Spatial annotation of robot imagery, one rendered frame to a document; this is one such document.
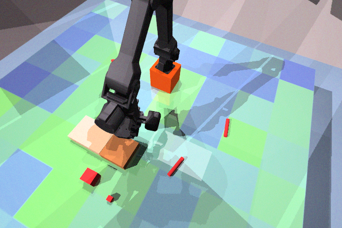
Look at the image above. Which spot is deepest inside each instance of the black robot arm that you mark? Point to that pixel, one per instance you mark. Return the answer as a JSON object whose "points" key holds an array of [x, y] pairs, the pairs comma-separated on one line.
{"points": [[123, 75]]}

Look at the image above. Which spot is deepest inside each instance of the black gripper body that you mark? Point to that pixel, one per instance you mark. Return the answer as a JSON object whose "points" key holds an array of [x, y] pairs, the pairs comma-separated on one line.
{"points": [[151, 121]]}

